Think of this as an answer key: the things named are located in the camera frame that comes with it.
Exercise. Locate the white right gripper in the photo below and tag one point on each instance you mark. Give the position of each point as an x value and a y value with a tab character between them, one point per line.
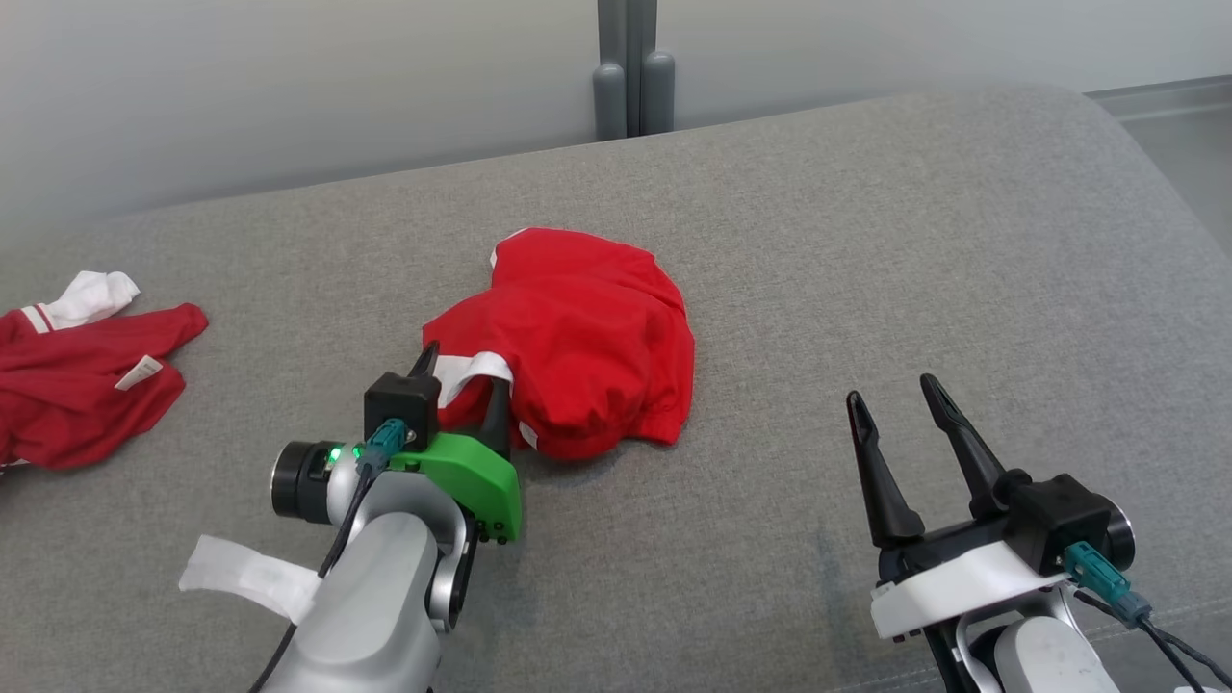
953	582

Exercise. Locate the grey metal post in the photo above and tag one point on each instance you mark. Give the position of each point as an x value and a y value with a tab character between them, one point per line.
630	58

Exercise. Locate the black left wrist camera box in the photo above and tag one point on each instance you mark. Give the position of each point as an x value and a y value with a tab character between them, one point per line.
399	404

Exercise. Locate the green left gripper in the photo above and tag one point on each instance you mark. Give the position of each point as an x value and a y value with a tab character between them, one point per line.
476	476

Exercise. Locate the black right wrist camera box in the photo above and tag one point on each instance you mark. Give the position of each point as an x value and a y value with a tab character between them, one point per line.
1054	515

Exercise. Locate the red jersey with white stripes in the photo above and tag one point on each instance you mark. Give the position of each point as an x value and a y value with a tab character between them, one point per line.
67	404

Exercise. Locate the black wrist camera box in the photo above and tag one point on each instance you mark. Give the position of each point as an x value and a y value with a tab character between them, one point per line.
399	404
1054	515

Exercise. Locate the red shirt with white trim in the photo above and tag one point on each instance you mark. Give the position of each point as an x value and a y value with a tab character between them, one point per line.
587	327

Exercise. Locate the white tape strip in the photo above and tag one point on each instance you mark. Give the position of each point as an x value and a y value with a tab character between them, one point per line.
241	573

